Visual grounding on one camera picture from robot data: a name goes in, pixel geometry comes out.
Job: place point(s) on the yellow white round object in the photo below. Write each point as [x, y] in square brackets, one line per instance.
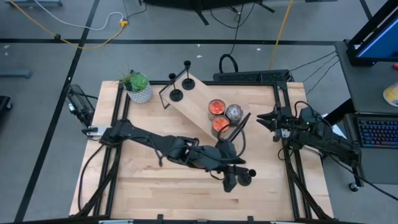
[392, 95]

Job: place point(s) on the black floor object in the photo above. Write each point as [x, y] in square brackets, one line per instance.
[3, 102]

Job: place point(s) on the white paper sheet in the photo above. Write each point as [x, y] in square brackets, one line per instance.
[339, 132]

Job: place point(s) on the black computer keyboard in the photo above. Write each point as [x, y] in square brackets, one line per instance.
[379, 133]

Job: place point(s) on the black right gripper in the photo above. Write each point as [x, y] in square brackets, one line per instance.
[284, 124]

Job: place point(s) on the black candle stick holder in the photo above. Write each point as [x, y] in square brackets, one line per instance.
[245, 181]
[188, 84]
[176, 95]

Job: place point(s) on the silver-lidded tin can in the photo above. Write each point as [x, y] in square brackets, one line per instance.
[234, 111]

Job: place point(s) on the wooden shelf riser black frame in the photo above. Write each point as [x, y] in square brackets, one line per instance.
[199, 102]

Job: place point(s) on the grey floor bar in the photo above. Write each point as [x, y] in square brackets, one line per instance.
[31, 2]

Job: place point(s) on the black power strip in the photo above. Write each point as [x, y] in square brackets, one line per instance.
[248, 76]

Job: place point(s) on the silver metal bracket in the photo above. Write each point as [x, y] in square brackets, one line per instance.
[93, 130]
[285, 134]

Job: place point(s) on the dark grey desk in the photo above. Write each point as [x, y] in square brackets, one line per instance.
[367, 84]

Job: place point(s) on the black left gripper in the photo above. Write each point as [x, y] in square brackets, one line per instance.
[224, 161]

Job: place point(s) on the succulent in patterned white pot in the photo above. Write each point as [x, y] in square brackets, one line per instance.
[140, 93]

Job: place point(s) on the black partition screen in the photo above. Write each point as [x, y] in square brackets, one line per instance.
[199, 2]

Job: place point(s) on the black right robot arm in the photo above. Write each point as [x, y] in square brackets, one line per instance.
[329, 143]

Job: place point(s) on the black computer monitor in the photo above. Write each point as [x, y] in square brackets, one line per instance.
[382, 43]

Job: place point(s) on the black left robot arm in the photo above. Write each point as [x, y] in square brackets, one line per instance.
[168, 146]

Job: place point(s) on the black power supply box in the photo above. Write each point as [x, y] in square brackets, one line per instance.
[79, 99]

